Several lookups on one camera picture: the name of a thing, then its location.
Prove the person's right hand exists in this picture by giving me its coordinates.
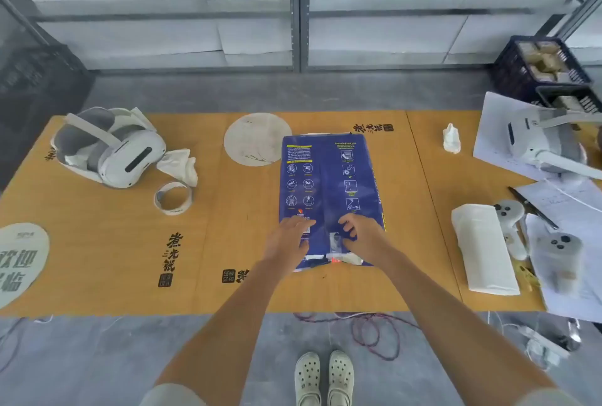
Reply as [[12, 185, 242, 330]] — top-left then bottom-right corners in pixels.
[[337, 212, 401, 267]]

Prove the person's left hand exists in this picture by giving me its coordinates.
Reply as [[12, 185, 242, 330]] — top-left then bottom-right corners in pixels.
[[262, 216, 317, 273]]

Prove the blue paper ream package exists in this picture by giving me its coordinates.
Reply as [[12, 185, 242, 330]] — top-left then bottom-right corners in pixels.
[[278, 132, 388, 272]]

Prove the person's right forearm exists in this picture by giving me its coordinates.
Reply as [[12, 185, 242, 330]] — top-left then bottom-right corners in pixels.
[[375, 249, 561, 406]]

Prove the person's left forearm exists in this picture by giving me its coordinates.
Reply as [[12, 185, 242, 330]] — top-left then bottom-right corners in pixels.
[[152, 255, 297, 406]]

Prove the person's cream left clog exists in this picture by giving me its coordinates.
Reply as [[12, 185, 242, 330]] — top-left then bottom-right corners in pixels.
[[294, 351, 322, 406]]

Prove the person's cream clog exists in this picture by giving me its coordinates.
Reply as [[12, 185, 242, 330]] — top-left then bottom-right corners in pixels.
[[294, 351, 322, 406], [327, 350, 356, 406]]

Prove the person's cream right clog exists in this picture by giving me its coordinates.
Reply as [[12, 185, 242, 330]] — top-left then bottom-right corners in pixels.
[[327, 350, 356, 406]]

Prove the round white sticker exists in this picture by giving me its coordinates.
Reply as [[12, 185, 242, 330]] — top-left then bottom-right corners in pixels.
[[223, 112, 293, 168]]

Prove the white paper towel pack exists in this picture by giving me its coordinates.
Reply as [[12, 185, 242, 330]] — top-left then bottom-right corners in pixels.
[[451, 203, 521, 297]]

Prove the white tape roll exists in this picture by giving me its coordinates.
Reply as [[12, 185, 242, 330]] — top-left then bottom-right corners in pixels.
[[154, 181, 194, 216]]

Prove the small crumpled white tissue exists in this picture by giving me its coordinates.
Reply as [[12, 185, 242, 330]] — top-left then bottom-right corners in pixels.
[[442, 122, 462, 155]]

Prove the large crumpled white tissue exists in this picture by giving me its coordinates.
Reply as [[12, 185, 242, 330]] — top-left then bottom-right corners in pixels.
[[156, 148, 199, 188]]

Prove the white game controller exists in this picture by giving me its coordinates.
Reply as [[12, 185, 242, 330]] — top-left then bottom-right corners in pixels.
[[492, 199, 530, 262]]

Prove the plain white sheet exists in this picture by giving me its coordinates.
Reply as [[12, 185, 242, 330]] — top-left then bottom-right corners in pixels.
[[472, 91, 565, 181]]

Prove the yellow plastic tag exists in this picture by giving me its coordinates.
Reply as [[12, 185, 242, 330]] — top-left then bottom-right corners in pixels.
[[515, 264, 542, 291]]

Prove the black pen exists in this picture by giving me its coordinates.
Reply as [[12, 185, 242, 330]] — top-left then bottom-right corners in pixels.
[[507, 186, 559, 231]]

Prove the white headset with black visor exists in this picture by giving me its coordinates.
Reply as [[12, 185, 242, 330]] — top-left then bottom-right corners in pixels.
[[50, 107, 168, 189]]

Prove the plastic wrapped white controller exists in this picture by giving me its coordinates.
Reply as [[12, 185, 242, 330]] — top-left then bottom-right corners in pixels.
[[536, 231, 584, 298]]

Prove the white grey VR headset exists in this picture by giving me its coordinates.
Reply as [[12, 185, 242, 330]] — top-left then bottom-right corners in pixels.
[[505, 107, 602, 181]]

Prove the white power strip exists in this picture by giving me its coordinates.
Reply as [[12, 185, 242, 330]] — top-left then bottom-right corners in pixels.
[[519, 325, 573, 360]]

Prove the lined white sheet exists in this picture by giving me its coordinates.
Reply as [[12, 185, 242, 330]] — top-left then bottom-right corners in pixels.
[[515, 177, 602, 242]]

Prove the blue plastic crate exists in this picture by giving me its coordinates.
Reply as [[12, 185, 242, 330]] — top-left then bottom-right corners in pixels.
[[491, 35, 593, 105]]

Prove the dark small plastic crate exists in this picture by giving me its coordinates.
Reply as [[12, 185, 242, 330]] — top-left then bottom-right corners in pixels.
[[535, 83, 602, 115]]

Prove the grey metal shelf rack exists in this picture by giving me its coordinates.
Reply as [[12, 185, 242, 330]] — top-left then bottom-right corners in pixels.
[[0, 0, 602, 75]]

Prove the pile of tan boxes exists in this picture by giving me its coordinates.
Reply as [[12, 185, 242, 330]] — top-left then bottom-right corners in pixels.
[[517, 41, 573, 84]]

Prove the oval white printed sticker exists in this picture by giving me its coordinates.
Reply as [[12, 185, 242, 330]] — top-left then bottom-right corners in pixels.
[[0, 223, 51, 310]]

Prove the black mesh plastic crate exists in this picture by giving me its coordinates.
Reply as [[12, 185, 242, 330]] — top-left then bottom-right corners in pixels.
[[0, 41, 95, 193]]

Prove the red floor cable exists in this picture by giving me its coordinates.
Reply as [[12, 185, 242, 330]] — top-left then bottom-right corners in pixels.
[[293, 311, 420, 362]]

